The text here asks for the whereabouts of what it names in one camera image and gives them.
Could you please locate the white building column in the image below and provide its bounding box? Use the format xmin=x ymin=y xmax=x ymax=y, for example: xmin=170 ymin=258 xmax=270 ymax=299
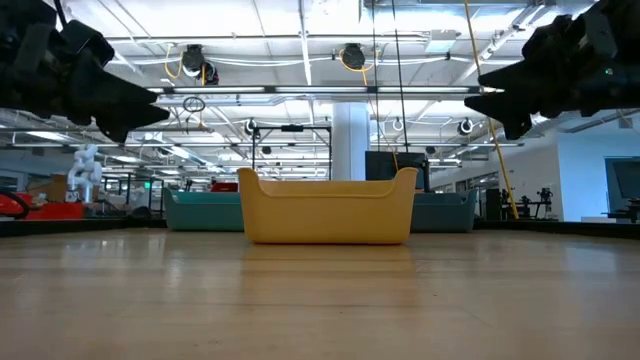
xmin=331 ymin=102 xmax=372 ymax=182

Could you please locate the black computer monitor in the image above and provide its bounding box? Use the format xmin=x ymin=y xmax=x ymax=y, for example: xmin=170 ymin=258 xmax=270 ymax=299
xmin=364 ymin=150 xmax=430 ymax=193

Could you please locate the black cabinet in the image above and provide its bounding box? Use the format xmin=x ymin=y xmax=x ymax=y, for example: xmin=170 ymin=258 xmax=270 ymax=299
xmin=484 ymin=187 xmax=502 ymax=222

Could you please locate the brown cardboard box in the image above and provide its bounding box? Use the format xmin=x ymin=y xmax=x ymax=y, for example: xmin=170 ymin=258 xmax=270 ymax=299
xmin=28 ymin=173 xmax=69 ymax=204

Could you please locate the black ceiling cord reel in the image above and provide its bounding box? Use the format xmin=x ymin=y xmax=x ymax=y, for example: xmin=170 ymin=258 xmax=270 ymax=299
xmin=341 ymin=42 xmax=367 ymax=71
xmin=180 ymin=43 xmax=220 ymax=86

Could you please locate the black cable loop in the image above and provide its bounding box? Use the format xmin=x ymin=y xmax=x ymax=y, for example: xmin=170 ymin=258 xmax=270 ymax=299
xmin=181 ymin=95 xmax=207 ymax=114

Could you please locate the teal plastic bin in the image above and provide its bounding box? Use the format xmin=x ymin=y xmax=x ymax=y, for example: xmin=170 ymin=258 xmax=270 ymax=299
xmin=163 ymin=187 xmax=246 ymax=232

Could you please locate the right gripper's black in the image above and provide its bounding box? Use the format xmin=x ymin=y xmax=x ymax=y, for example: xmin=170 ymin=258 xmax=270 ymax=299
xmin=463 ymin=0 xmax=640 ymax=142

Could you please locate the yellow plastic bin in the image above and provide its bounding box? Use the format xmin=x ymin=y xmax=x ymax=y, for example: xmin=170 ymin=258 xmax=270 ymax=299
xmin=236 ymin=166 xmax=419 ymax=245

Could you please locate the black table edge rail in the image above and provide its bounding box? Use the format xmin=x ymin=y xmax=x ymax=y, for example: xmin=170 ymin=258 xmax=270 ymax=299
xmin=0 ymin=217 xmax=167 ymax=238
xmin=474 ymin=219 xmax=640 ymax=239

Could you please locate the black equipment stand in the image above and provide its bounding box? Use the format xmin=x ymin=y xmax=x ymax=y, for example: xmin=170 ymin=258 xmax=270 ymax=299
xmin=601 ymin=197 xmax=640 ymax=224

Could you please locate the yellow hanging cable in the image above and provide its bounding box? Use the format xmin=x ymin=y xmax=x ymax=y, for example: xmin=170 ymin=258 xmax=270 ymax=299
xmin=463 ymin=0 xmax=520 ymax=221

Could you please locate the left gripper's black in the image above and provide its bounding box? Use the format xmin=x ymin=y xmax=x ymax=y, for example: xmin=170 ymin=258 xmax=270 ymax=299
xmin=0 ymin=0 xmax=171 ymax=144

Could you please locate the dark wall screen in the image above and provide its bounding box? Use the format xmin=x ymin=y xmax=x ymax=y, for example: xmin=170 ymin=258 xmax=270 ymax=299
xmin=604 ymin=156 xmax=640 ymax=201

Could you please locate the thin black hanging cable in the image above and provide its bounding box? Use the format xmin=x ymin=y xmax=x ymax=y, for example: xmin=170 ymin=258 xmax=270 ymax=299
xmin=370 ymin=0 xmax=380 ymax=152
xmin=390 ymin=0 xmax=410 ymax=153

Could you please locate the blue-grey plastic bin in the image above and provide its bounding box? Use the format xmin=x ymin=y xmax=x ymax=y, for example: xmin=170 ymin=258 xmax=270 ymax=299
xmin=411 ymin=187 xmax=479 ymax=233

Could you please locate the red bulky object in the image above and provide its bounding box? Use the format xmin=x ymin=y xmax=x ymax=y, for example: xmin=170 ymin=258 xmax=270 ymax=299
xmin=0 ymin=188 xmax=37 ymax=220

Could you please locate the black equipment rig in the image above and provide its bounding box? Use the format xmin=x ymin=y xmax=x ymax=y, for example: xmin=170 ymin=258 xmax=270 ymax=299
xmin=499 ymin=186 xmax=555 ymax=222

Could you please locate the red storage crate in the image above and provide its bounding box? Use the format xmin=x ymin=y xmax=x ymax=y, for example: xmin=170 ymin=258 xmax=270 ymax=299
xmin=27 ymin=201 xmax=85 ymax=221

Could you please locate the black metal frame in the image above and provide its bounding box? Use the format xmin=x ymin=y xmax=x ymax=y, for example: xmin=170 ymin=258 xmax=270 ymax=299
xmin=251 ymin=124 xmax=334 ymax=181

